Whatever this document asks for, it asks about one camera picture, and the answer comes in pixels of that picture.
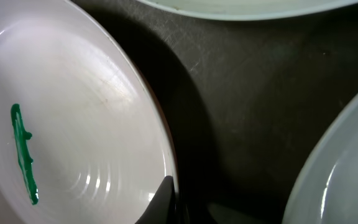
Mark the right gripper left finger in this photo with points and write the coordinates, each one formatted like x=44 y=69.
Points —
x=161 y=209

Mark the white plate top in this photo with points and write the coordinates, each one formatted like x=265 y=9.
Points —
x=246 y=10

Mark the white plate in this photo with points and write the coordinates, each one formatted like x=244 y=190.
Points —
x=326 y=190
x=81 y=137
x=246 y=10

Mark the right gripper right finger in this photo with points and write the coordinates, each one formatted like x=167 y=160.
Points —
x=226 y=215

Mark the brown serving tray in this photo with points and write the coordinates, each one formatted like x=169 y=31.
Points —
x=245 y=102

